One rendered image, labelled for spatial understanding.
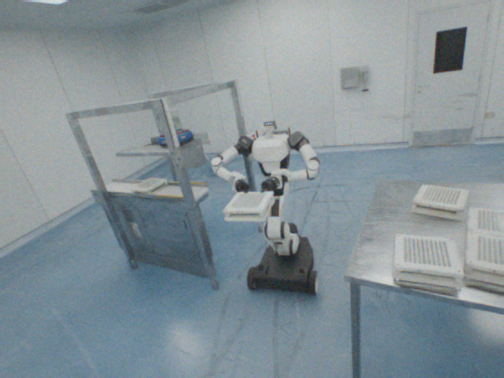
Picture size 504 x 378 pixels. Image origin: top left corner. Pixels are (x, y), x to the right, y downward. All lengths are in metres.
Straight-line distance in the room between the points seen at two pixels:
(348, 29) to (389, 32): 0.63
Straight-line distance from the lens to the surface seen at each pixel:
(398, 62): 5.56
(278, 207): 2.28
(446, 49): 5.64
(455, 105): 5.79
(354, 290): 1.45
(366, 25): 5.54
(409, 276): 1.37
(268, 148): 2.13
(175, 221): 2.69
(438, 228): 1.75
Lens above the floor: 1.80
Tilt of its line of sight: 24 degrees down
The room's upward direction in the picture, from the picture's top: 11 degrees counter-clockwise
